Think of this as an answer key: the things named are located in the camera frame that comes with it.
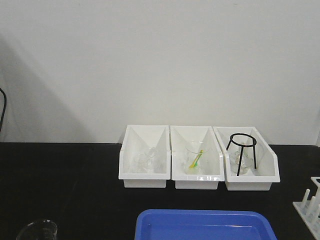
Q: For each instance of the clear glass beaker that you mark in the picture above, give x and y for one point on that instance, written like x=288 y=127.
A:
x=41 y=229

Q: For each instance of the black wire tripod stand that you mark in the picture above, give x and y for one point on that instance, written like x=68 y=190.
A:
x=252 y=144

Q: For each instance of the clear glass test tube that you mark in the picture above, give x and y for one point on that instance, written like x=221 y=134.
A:
x=317 y=210

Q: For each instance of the left white storage bin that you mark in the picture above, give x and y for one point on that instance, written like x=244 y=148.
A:
x=137 y=138

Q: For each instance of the glass beaker in middle bin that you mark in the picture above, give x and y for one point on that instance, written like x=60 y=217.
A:
x=191 y=149

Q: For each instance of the white test tube rack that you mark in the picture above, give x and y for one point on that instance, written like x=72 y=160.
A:
x=306 y=209

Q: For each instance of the glassware in left bin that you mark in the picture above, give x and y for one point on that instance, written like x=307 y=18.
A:
x=146 y=161

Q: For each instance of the white storage bin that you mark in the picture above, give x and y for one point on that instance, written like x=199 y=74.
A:
x=259 y=179
x=214 y=166
x=137 y=138

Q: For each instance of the right white storage bin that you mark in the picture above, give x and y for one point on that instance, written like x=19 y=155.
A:
x=259 y=179

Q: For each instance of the middle white storage bin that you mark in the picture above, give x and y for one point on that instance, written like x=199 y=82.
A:
x=214 y=166

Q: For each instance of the yellow green spatulas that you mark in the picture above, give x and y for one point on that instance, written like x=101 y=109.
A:
x=194 y=163

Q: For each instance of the glass flask in right bin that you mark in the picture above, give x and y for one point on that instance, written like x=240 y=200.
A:
x=240 y=162

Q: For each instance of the blue plastic tray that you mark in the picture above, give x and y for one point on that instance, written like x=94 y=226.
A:
x=179 y=224

